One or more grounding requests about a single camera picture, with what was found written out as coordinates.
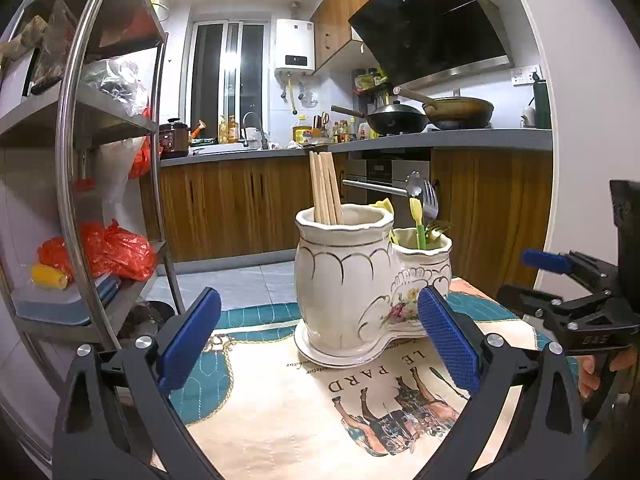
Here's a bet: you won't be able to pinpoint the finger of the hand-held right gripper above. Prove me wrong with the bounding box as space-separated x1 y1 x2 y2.
521 249 621 297
497 283 593 322

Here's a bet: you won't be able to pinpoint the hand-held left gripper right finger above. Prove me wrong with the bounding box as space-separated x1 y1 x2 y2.
417 285 588 480

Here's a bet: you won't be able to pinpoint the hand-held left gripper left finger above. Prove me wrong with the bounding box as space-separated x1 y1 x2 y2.
52 287 223 480

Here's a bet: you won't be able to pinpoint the white ceramic utensil holder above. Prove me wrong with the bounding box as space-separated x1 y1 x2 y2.
294 205 454 367

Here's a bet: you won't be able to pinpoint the metal fork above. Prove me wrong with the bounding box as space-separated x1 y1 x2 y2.
422 180 441 224

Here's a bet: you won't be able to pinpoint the green handled yellow utensil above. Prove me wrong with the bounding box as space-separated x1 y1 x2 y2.
409 197 427 250

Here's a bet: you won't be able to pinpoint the person's right hand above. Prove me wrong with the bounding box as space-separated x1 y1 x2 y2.
577 345 640 400

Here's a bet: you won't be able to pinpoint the printed tablecloth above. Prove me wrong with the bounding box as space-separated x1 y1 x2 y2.
167 275 539 480

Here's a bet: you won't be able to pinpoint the large red plastic bag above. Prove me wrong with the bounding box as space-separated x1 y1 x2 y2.
39 219 157 282

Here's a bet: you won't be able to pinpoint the blue grey trays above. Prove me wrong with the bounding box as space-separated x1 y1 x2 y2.
12 274 122 327

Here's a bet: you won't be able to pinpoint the grey kitchen countertop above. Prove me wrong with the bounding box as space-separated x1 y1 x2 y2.
159 127 554 167

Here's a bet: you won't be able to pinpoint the wooden base cabinets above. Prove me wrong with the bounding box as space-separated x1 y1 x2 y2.
140 147 554 287

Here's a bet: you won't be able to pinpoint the dark green bottle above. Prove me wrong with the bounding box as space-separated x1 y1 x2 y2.
532 72 551 130

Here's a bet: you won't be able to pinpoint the yellow corn cob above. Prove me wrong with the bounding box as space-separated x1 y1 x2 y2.
31 262 69 290

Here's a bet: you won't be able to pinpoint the brown frying pan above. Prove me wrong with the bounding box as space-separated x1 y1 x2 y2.
393 87 495 130

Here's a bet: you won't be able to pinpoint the built-in oven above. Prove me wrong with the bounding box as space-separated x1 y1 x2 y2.
342 157 432 227

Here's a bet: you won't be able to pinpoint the small red plastic bag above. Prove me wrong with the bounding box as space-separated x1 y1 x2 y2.
128 107 152 180

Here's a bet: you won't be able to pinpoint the black wok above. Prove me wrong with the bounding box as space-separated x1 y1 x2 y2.
330 101 430 136

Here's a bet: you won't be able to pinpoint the dark red rice cooker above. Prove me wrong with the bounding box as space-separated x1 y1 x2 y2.
159 117 190 159

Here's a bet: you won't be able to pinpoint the sink faucet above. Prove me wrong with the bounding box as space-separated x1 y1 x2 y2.
242 111 270 151

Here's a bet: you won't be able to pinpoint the row of condiment bottles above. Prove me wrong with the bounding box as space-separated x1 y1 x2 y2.
312 112 372 144

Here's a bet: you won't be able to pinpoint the black range hood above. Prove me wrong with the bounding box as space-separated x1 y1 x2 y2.
348 0 516 89

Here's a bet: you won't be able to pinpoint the metal shelf rack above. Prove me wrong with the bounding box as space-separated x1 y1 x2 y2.
0 0 187 461

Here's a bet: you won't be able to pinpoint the clear plastic bag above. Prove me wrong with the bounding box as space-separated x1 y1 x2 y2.
82 57 149 117

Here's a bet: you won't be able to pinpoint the window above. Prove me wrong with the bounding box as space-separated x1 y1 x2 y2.
186 21 271 137

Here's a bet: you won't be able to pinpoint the white water heater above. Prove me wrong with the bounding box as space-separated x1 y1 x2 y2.
273 18 316 76

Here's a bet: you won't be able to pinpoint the wall socket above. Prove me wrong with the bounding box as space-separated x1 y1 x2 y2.
511 66 542 86

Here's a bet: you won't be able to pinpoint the wooden wall cabinets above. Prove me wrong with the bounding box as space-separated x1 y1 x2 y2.
312 0 417 74

